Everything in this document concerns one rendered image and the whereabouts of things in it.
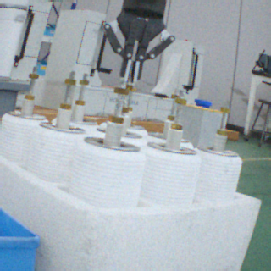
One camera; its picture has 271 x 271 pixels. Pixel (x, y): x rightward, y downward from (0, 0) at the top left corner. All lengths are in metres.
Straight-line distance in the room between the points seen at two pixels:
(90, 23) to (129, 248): 2.82
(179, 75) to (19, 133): 3.62
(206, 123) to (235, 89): 5.24
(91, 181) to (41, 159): 0.12
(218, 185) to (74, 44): 2.65
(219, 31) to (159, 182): 5.86
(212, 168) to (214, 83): 5.67
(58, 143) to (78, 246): 0.18
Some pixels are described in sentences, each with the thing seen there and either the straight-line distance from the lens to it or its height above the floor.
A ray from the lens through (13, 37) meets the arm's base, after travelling 1.09.
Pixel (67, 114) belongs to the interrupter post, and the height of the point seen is 0.27.
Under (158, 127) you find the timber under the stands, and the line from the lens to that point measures 3.89.
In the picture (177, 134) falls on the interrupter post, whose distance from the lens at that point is 0.77.
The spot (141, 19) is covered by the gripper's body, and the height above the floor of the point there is 0.45.
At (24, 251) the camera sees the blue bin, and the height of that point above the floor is 0.10.
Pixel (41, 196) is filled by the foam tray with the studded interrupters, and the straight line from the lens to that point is 0.70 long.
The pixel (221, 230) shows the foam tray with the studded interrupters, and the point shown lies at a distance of 0.82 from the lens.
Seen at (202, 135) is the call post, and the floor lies 0.26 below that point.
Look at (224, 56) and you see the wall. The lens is 6.46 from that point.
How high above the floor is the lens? 0.34
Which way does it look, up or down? 5 degrees down
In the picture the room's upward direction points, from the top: 10 degrees clockwise
